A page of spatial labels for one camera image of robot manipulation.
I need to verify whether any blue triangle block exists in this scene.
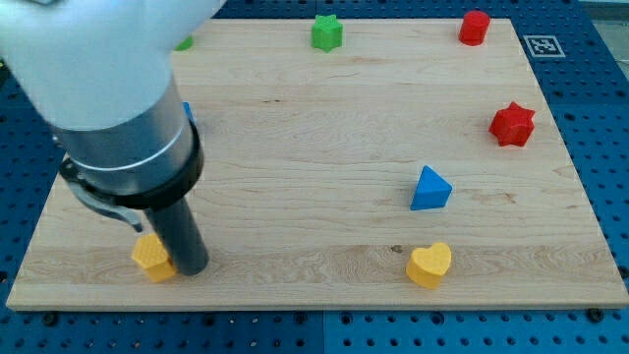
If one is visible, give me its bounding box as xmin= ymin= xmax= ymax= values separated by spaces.
xmin=410 ymin=165 xmax=453 ymax=210

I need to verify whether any blue block behind arm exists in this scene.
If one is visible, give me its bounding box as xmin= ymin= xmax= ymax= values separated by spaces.
xmin=182 ymin=101 xmax=196 ymax=125

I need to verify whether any black arm clamp ring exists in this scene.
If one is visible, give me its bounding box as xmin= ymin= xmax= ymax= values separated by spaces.
xmin=58 ymin=121 xmax=205 ymax=234

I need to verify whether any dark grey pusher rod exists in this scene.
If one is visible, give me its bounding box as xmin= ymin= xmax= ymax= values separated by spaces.
xmin=144 ymin=198 xmax=209 ymax=276

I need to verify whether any yellow heart block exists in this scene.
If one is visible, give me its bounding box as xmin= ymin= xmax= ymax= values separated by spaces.
xmin=405 ymin=242 xmax=452 ymax=289

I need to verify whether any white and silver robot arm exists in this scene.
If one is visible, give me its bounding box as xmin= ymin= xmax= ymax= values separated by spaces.
xmin=1 ymin=0 xmax=225 ymax=195

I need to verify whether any red star block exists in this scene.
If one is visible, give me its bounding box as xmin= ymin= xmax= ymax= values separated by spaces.
xmin=488 ymin=101 xmax=536 ymax=147

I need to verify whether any green block behind arm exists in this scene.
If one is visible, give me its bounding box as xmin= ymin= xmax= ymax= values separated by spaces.
xmin=175 ymin=35 xmax=194 ymax=51

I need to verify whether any green star block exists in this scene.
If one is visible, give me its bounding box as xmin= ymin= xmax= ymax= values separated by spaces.
xmin=311 ymin=14 xmax=343 ymax=52

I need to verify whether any white fiducial marker tag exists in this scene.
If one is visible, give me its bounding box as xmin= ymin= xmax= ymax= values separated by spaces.
xmin=523 ymin=34 xmax=565 ymax=58

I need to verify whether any red cylinder block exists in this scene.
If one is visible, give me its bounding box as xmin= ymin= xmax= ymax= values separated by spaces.
xmin=458 ymin=10 xmax=490 ymax=46

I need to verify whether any yellow hexagon block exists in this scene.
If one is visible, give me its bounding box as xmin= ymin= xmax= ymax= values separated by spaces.
xmin=132 ymin=233 xmax=177 ymax=282

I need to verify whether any wooden board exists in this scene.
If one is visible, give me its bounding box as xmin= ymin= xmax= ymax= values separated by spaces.
xmin=7 ymin=20 xmax=628 ymax=312

